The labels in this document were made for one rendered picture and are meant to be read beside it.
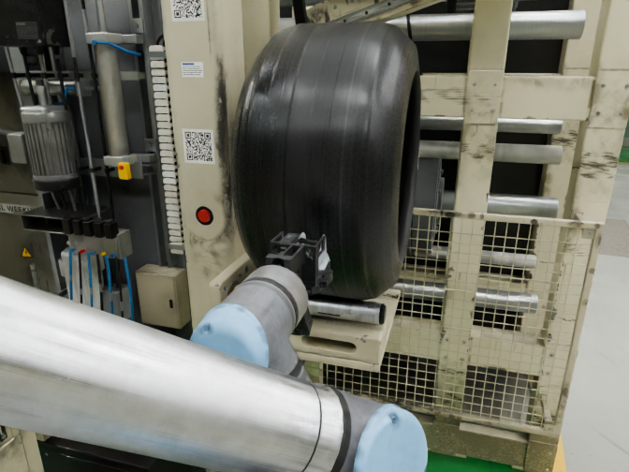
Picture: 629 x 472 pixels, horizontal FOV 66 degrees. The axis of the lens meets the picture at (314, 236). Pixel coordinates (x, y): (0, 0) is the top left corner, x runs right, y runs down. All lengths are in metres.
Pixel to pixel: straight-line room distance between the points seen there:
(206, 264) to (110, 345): 0.85
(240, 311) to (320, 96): 0.43
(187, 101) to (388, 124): 0.48
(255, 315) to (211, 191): 0.62
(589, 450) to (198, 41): 1.97
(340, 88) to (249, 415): 0.58
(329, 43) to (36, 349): 0.72
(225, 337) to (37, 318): 0.22
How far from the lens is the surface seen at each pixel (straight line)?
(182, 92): 1.11
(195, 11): 1.09
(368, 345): 1.02
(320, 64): 0.87
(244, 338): 0.50
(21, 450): 1.31
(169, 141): 1.15
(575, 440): 2.29
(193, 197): 1.14
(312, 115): 0.81
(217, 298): 1.07
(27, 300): 0.35
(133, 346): 0.35
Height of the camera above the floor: 1.39
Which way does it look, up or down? 20 degrees down
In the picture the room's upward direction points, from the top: straight up
